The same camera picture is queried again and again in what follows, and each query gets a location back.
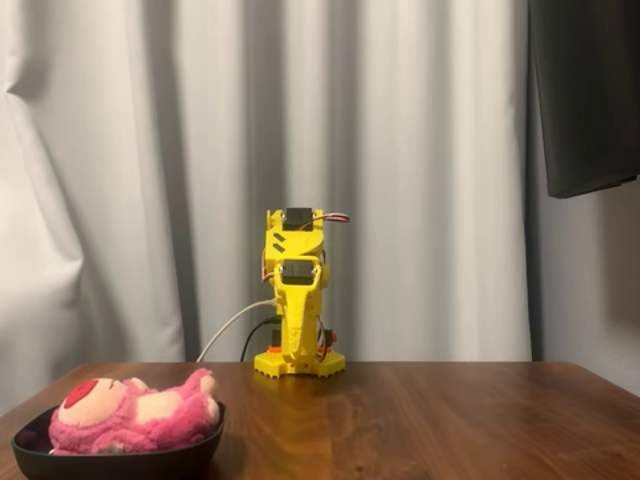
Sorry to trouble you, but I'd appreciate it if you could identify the pale fabric curtain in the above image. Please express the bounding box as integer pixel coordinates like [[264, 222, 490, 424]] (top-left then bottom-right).
[[0, 0, 640, 416]]

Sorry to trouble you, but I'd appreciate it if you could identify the black monitor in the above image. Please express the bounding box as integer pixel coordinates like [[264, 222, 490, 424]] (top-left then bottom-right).
[[526, 0, 640, 200]]

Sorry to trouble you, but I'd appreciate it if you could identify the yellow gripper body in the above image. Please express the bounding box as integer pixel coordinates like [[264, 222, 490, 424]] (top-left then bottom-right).
[[264, 208, 332, 292]]

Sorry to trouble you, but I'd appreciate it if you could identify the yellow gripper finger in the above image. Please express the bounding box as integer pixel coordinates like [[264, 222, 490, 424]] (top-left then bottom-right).
[[273, 255, 322, 363], [309, 289, 325, 362]]

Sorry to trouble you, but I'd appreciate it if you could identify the red white servo wire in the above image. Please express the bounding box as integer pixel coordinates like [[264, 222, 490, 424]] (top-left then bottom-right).
[[309, 211, 351, 227]]

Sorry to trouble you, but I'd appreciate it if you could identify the pink strawberry bear plush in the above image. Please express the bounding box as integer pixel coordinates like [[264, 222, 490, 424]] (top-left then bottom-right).
[[47, 367, 222, 456]]

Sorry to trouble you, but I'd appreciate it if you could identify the dark teal square plate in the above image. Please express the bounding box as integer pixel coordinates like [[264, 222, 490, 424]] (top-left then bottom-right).
[[10, 399, 227, 480]]

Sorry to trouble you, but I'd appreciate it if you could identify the yellow perforated robot base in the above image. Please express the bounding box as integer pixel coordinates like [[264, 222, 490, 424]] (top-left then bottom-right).
[[253, 349, 347, 379]]

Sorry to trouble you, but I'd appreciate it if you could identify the white power cable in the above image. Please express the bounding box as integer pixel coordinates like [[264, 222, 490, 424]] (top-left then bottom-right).
[[195, 298, 277, 364]]

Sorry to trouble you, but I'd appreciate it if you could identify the thin black cable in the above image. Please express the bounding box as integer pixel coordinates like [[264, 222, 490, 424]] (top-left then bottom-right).
[[239, 314, 279, 363]]

